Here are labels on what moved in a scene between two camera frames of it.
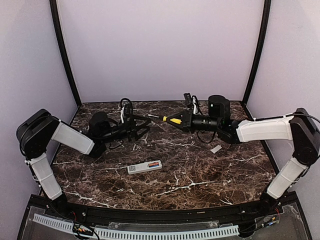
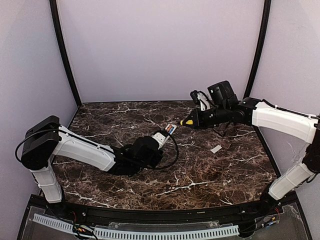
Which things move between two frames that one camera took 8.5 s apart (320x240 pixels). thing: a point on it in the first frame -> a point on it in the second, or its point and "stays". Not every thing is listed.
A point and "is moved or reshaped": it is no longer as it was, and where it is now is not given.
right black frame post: (261, 50) stays
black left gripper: (131, 126) -> (155, 152)
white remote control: (144, 167) is moved or reshaped
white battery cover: (216, 149) stays
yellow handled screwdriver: (176, 119) is moved or reshaped
